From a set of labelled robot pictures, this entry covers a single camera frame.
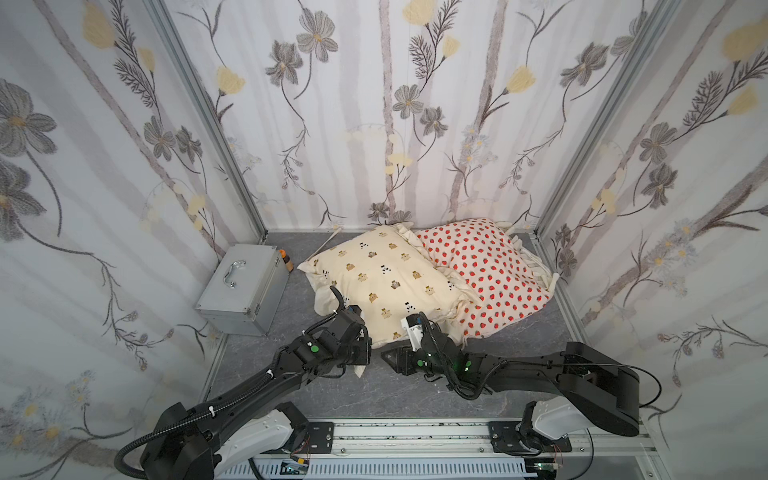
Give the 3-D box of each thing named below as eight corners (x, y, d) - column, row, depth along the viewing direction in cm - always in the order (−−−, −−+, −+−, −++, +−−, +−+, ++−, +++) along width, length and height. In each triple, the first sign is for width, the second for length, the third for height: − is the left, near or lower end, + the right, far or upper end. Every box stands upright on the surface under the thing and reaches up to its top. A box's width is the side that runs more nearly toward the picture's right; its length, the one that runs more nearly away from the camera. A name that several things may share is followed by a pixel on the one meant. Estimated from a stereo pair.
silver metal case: (218, 336, 94) (192, 312, 81) (243, 274, 109) (223, 245, 97) (273, 336, 94) (255, 312, 81) (290, 274, 109) (277, 245, 97)
